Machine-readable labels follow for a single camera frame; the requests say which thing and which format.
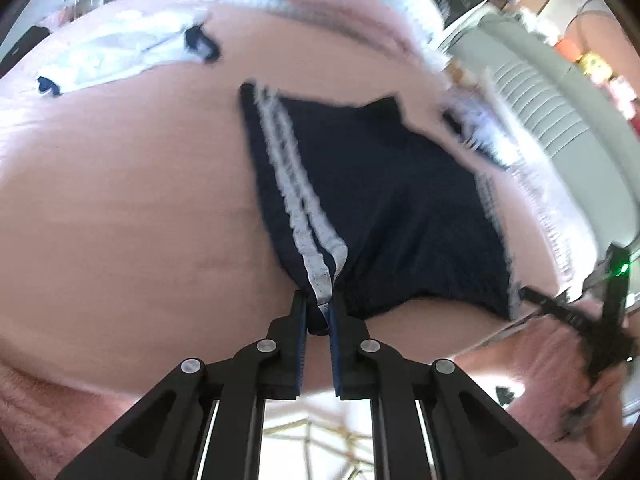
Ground orange plush toy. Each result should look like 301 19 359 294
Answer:
555 37 583 63

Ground yellow plush toy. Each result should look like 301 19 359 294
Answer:
575 52 613 81

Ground white shirt with navy trim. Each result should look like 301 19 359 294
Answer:
36 6 222 97

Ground pink plush toy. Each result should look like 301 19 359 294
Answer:
605 75 640 116

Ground grey padded headboard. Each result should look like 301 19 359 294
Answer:
442 10 640 256

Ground pink fuzzy robe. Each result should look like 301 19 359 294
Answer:
0 305 640 480

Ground pale pink pillow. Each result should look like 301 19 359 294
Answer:
480 150 606 286

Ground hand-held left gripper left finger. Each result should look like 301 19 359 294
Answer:
55 292 308 480

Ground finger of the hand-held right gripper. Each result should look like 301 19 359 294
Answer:
519 284 603 343

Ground open closet with clothes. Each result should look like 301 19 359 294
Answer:
430 0 501 26

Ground black bag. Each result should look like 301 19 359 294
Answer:
0 25 51 78

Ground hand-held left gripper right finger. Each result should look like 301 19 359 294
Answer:
327 292 576 480

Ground navy shorts with white stripes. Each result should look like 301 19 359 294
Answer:
239 81 522 336

